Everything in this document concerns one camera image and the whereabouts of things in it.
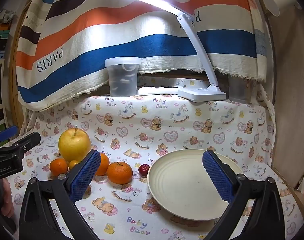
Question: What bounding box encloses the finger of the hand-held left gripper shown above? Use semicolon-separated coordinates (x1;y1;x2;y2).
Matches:
0;132;41;157
0;126;18;143

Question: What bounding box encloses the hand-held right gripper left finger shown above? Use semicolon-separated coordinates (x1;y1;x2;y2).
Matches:
19;149;101;240

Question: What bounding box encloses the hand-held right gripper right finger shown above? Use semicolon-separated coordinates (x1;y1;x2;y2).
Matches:
202;149;286;240

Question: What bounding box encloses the orange mandarin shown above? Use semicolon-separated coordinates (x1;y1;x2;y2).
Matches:
95;153;110;176
50;158;69;177
107;162;133;184

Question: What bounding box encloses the yellow apple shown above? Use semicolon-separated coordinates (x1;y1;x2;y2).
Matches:
58;126;91;162

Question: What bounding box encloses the cream round plate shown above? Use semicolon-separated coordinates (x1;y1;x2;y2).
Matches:
147;149;244;221

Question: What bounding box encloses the small dark red fruit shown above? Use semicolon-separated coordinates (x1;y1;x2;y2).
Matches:
138;164;151;176

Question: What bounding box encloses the person's left hand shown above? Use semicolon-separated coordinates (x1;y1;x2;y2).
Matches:
2;177;15;218

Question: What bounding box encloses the bear printed cloth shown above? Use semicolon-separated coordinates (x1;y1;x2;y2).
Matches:
7;76;304;240

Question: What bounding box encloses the white desk lamp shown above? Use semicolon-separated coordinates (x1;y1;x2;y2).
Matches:
103;0;227;103

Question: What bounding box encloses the small translucent plastic cup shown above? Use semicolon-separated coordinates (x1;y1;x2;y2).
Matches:
228;76;255;103

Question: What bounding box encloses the clear plastic lidded container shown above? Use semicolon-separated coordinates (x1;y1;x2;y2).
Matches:
105;57;141;97

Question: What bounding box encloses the white remote control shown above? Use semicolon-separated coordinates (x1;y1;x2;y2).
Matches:
137;86;180;96

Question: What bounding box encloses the striped cloth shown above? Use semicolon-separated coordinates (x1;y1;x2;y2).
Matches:
15;0;268;112

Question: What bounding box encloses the wooden board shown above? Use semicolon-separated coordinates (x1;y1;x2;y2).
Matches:
257;0;304;188

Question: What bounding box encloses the white cone spot lamp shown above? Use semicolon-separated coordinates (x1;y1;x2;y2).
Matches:
263;0;302;17

